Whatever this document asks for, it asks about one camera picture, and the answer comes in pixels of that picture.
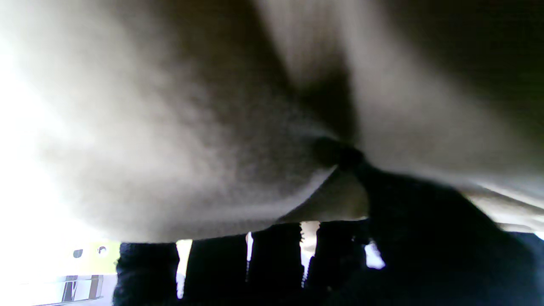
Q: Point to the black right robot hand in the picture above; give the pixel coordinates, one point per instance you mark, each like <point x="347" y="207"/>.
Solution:
<point x="425" y="255"/>

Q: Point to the brown pillowcase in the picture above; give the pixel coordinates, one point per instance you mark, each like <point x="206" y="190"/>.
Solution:
<point x="170" y="127"/>

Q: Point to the yellow perforated laundry basket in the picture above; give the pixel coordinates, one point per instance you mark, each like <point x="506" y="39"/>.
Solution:
<point x="91" y="259"/>

